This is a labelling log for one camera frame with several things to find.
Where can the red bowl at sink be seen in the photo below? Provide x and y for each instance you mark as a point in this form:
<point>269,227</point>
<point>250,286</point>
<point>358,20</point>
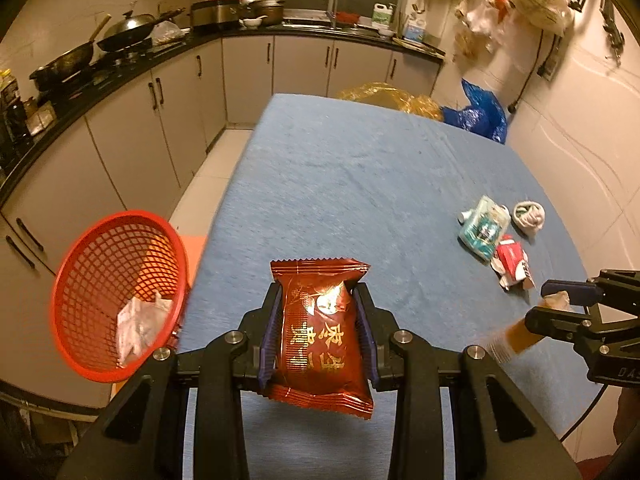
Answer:
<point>346,18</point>

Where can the red white foot carton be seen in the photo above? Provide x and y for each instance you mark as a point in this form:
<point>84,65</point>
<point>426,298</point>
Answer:
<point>510,262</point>

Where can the black wok with handle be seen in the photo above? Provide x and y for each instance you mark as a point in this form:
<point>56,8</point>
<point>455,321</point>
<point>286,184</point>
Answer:
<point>67,64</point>

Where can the hanging white plastic bags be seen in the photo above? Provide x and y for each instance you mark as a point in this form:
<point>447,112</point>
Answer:
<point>513,27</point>

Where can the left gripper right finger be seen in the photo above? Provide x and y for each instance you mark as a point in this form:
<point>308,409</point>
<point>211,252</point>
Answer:
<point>497,432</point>

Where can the teal plastic wrapper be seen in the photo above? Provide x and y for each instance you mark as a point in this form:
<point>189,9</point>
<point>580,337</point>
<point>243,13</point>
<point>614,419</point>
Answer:
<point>483,226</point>

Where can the green white detergent jug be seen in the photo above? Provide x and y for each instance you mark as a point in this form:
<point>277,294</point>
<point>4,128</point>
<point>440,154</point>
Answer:
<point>382,15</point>

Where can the white sock ball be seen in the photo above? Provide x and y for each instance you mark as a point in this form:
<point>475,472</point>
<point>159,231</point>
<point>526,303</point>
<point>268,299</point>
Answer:
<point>528,217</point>

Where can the blue table cloth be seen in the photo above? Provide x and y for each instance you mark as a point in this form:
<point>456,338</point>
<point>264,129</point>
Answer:
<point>323,178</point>

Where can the lidded steel wok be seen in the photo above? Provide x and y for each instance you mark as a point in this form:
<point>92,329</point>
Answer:
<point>132,29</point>

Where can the grey base cabinets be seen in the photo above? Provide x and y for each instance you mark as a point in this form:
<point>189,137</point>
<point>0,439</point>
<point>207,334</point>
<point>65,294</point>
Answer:
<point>135,139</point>

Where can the red plastic mesh basket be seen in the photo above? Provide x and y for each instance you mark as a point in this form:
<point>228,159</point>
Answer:
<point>132,254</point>

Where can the orange stool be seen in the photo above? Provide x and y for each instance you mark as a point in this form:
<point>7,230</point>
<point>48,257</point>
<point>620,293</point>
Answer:
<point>194,246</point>

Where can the red snack packet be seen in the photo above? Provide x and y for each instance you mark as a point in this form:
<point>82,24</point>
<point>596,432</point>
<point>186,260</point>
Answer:
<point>319,364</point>

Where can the steel rice cooker pot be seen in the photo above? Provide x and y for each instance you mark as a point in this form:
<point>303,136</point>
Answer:
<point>218,13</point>

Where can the blue plastic bag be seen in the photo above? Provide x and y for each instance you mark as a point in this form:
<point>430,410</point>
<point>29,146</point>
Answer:
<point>483,116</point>

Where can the yellow plastic bag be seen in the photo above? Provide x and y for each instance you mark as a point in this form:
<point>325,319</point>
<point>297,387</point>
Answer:
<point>387,96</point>

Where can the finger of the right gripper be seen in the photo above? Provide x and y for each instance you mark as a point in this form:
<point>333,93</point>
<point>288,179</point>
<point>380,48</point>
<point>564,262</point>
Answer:
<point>613,288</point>
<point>570,322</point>

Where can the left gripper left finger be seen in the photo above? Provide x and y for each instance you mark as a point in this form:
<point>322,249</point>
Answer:
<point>140,434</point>

